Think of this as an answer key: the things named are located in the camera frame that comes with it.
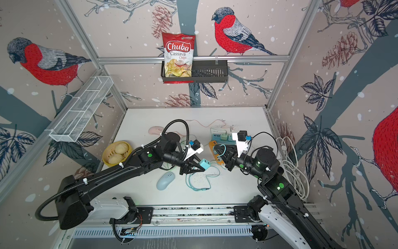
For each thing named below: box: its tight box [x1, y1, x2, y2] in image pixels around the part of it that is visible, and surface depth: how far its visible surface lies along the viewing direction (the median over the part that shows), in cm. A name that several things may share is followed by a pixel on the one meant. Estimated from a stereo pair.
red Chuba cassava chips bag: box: [161, 32, 196, 84], surface depth 86 cm
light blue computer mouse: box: [156, 171, 176, 191], surface depth 85 cm
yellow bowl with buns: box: [102, 141, 133, 168], surface depth 94 cm
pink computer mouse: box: [148, 126, 164, 136], surface depth 107 cm
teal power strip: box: [211, 133, 237, 144], surface depth 100 cm
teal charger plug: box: [199, 158, 211, 171], surface depth 65 cm
